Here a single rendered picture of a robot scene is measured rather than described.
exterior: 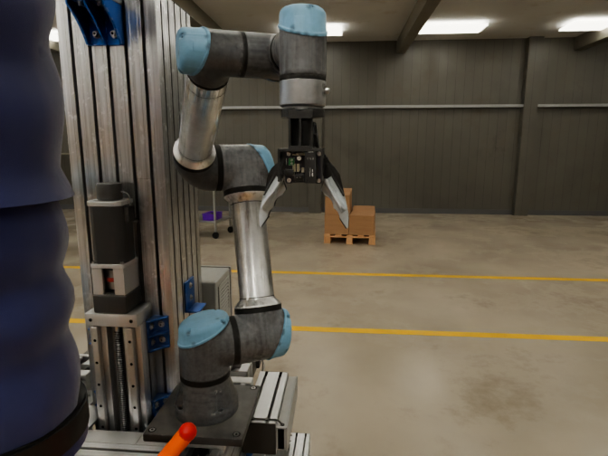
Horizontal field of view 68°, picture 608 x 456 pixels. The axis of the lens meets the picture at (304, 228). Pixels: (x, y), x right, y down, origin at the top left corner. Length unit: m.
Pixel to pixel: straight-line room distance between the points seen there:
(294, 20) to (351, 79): 10.34
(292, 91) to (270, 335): 0.59
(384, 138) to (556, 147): 3.95
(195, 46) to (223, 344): 0.63
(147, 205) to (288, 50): 0.63
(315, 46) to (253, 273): 0.57
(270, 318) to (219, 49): 0.61
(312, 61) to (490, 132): 10.82
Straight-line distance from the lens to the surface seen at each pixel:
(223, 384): 1.12
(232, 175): 1.10
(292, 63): 0.73
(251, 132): 11.19
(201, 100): 0.87
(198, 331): 1.04
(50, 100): 0.61
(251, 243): 1.09
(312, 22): 0.74
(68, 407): 0.69
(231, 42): 0.80
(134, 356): 1.24
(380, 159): 11.01
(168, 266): 1.22
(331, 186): 0.76
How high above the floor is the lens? 1.67
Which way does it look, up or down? 11 degrees down
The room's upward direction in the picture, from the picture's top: straight up
